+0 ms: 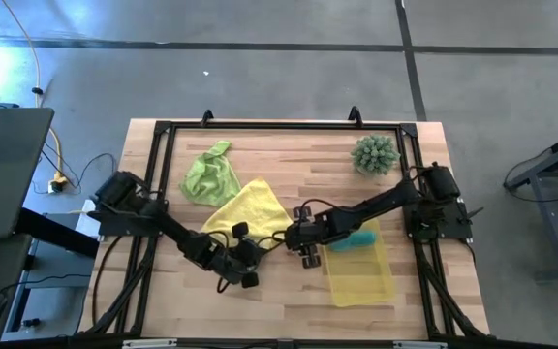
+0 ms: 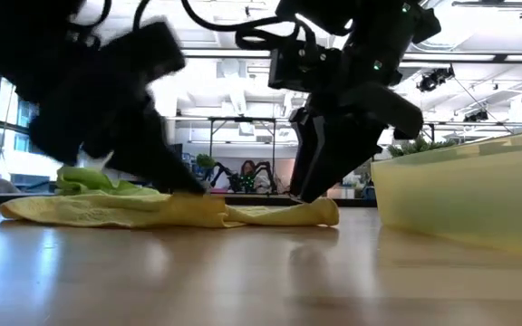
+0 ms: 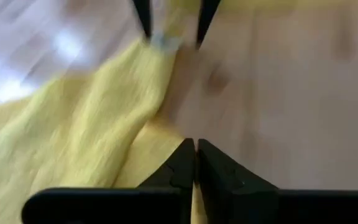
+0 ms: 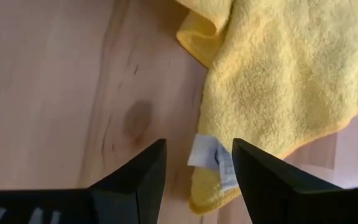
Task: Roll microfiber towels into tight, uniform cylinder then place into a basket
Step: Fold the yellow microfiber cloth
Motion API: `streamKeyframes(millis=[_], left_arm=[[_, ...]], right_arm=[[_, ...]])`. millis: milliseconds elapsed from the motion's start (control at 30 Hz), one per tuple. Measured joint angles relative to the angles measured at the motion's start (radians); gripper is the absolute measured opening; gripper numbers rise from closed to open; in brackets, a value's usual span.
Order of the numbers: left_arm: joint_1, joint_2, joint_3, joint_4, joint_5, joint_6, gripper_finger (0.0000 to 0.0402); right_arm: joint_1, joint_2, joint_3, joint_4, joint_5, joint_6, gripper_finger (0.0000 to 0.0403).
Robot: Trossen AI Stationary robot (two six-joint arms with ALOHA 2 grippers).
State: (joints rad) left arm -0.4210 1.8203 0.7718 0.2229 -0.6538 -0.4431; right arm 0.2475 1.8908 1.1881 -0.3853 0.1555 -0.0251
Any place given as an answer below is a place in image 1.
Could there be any silver table edge bracket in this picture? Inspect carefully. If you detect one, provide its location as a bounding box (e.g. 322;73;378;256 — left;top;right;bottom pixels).
122;338;178;349
393;340;449;349

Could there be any black aluminium table frame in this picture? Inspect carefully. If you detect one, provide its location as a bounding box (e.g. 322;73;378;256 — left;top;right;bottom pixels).
78;118;491;340

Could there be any yellow translucent plastic basket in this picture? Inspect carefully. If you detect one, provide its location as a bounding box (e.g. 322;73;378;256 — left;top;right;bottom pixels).
322;217;397;308

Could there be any dark side table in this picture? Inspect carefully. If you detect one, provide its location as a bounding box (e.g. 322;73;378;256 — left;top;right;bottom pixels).
503;123;558;287

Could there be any artificial green potted plant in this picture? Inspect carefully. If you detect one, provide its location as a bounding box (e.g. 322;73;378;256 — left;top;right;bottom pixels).
350;134;401;176

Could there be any teal microfiber towel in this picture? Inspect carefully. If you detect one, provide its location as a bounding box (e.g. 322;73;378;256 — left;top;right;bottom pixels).
327;229;378;253

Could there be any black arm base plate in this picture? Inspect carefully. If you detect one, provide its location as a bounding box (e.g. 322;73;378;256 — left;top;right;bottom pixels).
404;200;475;242
98;201;170;238

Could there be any yellow floor cable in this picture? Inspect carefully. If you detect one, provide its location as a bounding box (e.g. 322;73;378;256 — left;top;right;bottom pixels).
0;0;70;188

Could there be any yellow power plug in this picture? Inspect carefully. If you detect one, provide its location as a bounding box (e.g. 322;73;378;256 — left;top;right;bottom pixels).
48;176;70;194

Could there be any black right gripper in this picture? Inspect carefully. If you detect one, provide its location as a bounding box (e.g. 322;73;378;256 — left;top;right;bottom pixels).
284;205;331;270

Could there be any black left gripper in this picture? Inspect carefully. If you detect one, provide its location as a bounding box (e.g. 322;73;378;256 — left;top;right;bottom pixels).
210;221;264;290

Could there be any white sheet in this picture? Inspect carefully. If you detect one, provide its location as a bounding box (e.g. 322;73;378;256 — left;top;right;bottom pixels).
74;198;102;239

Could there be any grey metal shelf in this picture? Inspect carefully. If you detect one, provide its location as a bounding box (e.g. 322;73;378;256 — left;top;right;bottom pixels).
5;239;94;335

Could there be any yellow microfiber towel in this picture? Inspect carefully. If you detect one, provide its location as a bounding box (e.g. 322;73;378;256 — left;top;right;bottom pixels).
200;177;294;251

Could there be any green microfiber towel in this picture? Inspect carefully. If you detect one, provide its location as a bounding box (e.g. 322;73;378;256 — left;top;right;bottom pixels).
178;140;243;207

